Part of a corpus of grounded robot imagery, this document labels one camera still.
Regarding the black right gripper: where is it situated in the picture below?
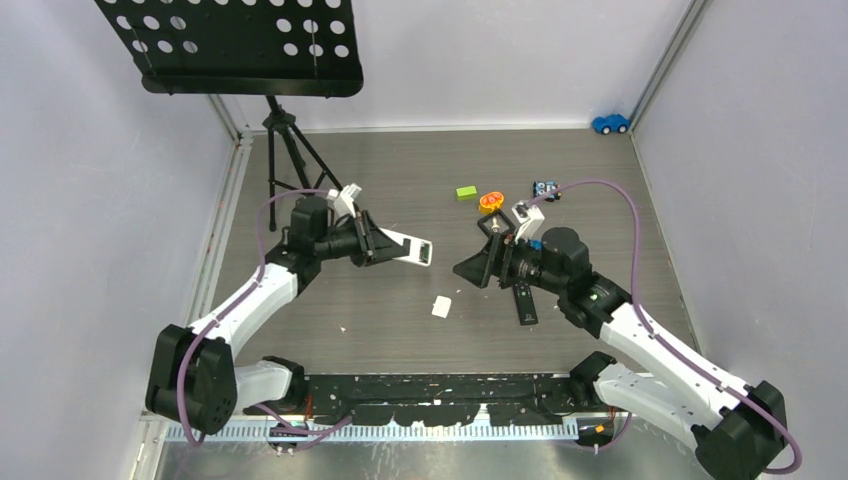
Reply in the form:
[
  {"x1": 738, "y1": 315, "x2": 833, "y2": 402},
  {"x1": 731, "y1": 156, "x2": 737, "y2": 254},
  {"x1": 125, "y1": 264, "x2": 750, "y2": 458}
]
[{"x1": 453, "y1": 231, "x2": 566, "y2": 296}]

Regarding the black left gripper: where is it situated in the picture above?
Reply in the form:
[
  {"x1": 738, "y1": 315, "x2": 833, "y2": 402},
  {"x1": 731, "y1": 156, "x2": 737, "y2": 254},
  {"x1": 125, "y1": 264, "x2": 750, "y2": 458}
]
[{"x1": 314, "y1": 211, "x2": 406, "y2": 268}]

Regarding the red and white remote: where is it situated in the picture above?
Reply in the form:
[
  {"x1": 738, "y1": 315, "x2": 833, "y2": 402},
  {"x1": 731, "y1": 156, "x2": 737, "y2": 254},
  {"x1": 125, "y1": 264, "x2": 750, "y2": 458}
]
[{"x1": 381, "y1": 228, "x2": 434, "y2": 268}]

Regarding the white remote battery cover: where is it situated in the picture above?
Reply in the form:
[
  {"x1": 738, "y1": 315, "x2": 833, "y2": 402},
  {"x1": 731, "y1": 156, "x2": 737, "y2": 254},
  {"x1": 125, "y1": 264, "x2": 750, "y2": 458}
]
[{"x1": 431, "y1": 295, "x2": 452, "y2": 319}]

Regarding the black remote control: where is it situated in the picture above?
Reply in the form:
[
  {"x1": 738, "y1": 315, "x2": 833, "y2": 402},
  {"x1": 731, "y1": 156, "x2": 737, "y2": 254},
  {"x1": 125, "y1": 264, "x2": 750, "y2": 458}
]
[{"x1": 512, "y1": 282, "x2": 539, "y2": 326}]

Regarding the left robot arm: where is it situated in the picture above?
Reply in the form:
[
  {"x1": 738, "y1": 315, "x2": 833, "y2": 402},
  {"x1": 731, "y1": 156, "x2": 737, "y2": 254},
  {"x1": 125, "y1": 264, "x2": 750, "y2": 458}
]
[{"x1": 145, "y1": 185, "x2": 433, "y2": 443}]

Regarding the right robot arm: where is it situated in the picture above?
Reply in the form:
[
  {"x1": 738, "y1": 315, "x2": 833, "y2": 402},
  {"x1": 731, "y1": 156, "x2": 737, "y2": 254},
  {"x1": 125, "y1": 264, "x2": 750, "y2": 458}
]
[{"x1": 453, "y1": 227, "x2": 789, "y2": 479}]

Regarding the orange yellow toy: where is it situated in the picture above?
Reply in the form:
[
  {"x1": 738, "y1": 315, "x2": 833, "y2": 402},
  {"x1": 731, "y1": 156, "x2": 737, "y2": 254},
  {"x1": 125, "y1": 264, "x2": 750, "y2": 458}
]
[{"x1": 478, "y1": 191, "x2": 505, "y2": 215}]

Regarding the lime green block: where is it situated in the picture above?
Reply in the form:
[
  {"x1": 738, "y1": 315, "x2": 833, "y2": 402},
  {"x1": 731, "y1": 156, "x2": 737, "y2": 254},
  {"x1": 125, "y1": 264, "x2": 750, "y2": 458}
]
[{"x1": 455, "y1": 185, "x2": 478, "y2": 201}]

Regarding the blue toy car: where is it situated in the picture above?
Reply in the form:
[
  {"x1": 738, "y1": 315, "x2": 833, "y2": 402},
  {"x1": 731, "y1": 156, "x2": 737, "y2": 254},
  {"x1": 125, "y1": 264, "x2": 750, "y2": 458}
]
[{"x1": 591, "y1": 114, "x2": 630, "y2": 135}]

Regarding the black tripod music stand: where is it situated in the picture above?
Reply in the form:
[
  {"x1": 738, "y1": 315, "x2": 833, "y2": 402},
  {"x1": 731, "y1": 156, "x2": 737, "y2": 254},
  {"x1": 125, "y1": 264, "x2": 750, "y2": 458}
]
[{"x1": 94, "y1": 0, "x2": 365, "y2": 233}]

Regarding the black square frame box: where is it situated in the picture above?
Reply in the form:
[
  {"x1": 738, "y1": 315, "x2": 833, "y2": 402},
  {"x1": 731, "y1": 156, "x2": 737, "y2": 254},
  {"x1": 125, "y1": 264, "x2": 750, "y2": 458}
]
[{"x1": 476, "y1": 209, "x2": 516, "y2": 239}]

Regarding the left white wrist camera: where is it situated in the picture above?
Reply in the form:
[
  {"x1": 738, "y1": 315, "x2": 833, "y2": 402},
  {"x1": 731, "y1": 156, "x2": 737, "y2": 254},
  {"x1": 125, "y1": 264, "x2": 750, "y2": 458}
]
[{"x1": 326, "y1": 183, "x2": 362, "y2": 218}]

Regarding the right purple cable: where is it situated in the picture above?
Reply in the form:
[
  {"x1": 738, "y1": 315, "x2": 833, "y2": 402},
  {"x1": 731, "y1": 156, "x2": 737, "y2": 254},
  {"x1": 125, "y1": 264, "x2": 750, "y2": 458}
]
[{"x1": 526, "y1": 178, "x2": 803, "y2": 475}]

